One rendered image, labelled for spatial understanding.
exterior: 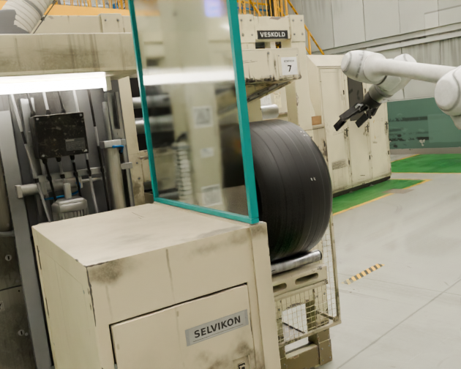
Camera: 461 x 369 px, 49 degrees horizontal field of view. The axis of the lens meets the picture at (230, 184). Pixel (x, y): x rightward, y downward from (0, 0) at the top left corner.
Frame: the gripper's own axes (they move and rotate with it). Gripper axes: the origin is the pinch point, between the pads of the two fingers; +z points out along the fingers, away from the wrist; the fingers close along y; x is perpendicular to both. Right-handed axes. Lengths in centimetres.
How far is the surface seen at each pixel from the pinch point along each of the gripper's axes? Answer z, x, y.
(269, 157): -7, -12, -54
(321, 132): 310, 170, 320
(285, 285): 26, -52, -49
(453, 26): 387, 437, 973
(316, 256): 22, -46, -32
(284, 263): 22, -44, -48
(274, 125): -3.9, 2.8, -42.2
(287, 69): 5.5, 37.3, -9.3
